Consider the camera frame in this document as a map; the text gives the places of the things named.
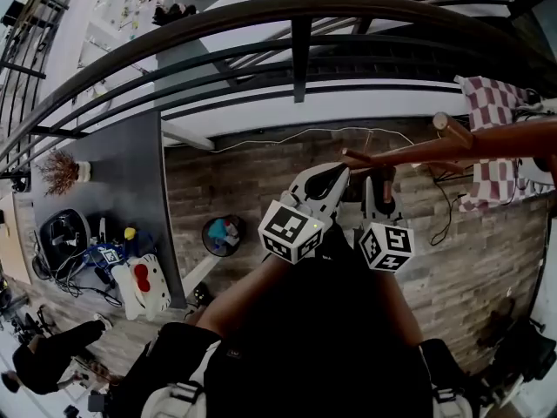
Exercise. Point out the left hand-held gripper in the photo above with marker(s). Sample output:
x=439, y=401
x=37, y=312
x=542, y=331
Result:
x=287, y=229

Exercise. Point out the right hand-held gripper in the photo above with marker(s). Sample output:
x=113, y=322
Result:
x=387, y=246

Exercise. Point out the brown wooden coat stand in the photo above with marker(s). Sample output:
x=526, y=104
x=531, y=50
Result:
x=500, y=142

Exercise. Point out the person's left forearm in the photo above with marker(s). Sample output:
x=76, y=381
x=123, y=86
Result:
x=239, y=298

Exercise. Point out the person's right forearm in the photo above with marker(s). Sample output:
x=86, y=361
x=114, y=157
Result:
x=402, y=312

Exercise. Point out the teal crumpled packet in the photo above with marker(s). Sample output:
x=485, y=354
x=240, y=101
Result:
x=217, y=230

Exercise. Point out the black round waste bin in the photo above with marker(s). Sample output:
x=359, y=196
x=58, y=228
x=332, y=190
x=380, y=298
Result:
x=209, y=248

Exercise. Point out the person's dark shirt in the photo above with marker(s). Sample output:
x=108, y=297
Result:
x=322, y=329

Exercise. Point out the curved black metal railing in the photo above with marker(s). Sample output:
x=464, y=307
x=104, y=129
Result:
x=300, y=59

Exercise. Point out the black clog with charms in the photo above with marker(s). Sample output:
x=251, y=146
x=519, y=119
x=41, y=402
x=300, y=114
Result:
x=201, y=295

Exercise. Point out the checkered red white cloth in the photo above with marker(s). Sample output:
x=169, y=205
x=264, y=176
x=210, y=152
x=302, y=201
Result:
x=491, y=103

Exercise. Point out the dark blue bag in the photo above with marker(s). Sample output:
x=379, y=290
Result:
x=143, y=242

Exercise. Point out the small yellow toy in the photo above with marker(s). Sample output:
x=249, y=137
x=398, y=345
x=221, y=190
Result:
x=130, y=233

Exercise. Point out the white cat-shaped bag red bow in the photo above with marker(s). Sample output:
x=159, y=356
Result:
x=152, y=294

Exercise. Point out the grey table white legs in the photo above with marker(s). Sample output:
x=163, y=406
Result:
x=126, y=177

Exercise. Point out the black floor bag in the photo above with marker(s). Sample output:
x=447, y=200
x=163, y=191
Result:
x=531, y=355

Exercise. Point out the small black-white patterned block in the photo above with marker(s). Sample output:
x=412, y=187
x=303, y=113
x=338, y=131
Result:
x=111, y=256

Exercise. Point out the dried plant in white vase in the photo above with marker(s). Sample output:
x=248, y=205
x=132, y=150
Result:
x=61, y=172

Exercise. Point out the person's white harness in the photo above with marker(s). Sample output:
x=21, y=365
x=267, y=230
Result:
x=161, y=403

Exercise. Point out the black open case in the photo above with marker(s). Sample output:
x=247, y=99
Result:
x=56, y=237

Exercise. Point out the light wooden desk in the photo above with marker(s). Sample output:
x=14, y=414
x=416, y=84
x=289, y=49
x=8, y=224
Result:
x=15, y=242

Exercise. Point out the straight black metal railing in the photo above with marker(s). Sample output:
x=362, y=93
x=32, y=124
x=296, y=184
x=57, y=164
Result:
x=26, y=37

